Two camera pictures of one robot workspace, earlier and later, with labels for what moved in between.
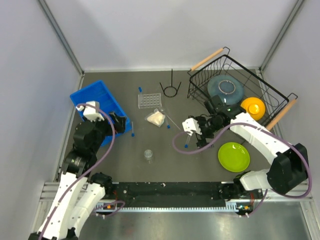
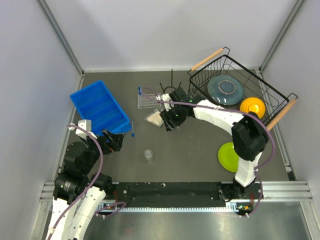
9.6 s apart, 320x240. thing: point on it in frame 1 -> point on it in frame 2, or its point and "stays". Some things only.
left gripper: (119, 124) -> (114, 143)
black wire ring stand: (163, 90) stays
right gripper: (202, 141) -> (166, 116)
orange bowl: (255, 107) stays
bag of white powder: (157, 118) stays
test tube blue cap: (132, 133) stays
